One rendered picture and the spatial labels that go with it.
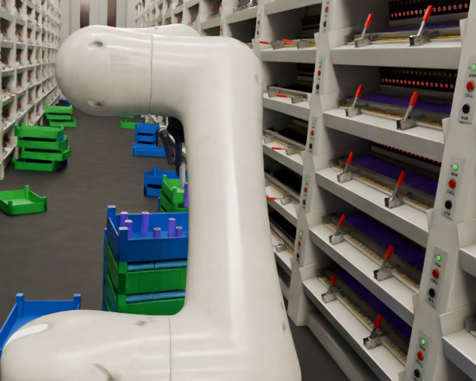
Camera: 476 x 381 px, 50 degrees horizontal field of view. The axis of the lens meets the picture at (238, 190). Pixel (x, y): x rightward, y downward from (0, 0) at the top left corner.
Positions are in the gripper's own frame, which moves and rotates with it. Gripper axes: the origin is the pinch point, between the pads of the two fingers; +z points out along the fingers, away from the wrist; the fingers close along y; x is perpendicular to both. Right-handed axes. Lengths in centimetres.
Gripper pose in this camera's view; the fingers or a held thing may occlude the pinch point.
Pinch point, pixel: (187, 176)
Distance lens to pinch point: 135.1
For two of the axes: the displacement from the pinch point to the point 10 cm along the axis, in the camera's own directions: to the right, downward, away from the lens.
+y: 9.9, 1.1, -1.2
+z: -0.1, 7.8, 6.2
